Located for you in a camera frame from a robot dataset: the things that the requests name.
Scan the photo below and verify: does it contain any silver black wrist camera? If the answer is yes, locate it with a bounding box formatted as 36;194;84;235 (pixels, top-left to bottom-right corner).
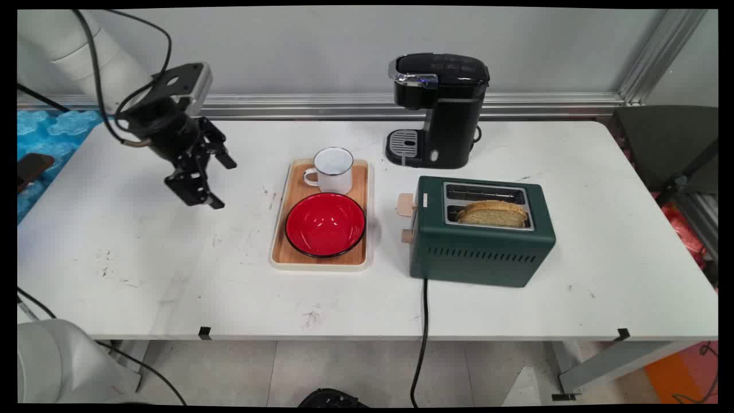
150;62;213;117

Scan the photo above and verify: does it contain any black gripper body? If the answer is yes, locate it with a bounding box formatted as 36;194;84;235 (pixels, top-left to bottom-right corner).
118;99;202;163

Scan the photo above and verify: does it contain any green two-slot toaster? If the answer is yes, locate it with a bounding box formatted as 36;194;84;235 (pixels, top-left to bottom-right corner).
397;176;557;289

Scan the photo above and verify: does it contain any black toaster power cord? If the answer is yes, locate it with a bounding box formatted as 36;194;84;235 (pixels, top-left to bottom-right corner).
410;278;430;408

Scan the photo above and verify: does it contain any red plastic bag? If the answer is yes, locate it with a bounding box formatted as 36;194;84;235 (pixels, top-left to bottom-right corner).
659;202;709;270

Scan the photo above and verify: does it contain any wooden tray with cream rim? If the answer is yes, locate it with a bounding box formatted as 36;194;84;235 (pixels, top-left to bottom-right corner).
270;158;371;271

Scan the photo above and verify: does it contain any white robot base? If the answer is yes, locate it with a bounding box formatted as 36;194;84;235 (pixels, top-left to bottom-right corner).
17;318;144;404

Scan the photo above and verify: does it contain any black object on floor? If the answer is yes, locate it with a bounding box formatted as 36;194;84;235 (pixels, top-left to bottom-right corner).
297;388;369;408

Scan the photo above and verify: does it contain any dark brown object on mat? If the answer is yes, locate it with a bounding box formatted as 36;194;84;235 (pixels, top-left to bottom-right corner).
17;153;56;193

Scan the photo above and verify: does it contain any aluminium frame rail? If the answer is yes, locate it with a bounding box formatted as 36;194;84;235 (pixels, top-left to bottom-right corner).
17;92;626;121

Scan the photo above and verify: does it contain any red bowl with black rim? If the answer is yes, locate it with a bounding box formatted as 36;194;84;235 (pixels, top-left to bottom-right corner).
284;192;367;259

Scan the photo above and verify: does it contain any aluminium frame post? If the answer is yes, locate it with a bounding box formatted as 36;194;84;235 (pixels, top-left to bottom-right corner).
617;9;709;106

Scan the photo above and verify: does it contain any black floor cable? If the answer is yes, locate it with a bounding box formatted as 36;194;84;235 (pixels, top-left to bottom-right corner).
671;342;719;404

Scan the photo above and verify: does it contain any white enamel mug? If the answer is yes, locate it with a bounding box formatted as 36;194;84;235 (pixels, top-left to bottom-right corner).
303;147;354;196

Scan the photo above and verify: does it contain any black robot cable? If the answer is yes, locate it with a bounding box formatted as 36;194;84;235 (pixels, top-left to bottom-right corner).
17;10;173;146

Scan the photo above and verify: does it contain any toast bread slice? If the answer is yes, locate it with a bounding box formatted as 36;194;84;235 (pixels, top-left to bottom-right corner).
456;200;529;229

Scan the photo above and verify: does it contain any grey table leg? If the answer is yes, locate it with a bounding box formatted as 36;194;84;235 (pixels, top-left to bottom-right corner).
550;341;700;401

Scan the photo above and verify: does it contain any black coffee machine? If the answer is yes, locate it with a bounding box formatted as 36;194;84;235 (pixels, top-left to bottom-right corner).
385;53;491;170

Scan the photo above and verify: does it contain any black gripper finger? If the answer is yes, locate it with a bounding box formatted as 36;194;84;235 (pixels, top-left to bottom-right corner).
197;117;238;170
164;150;225;211

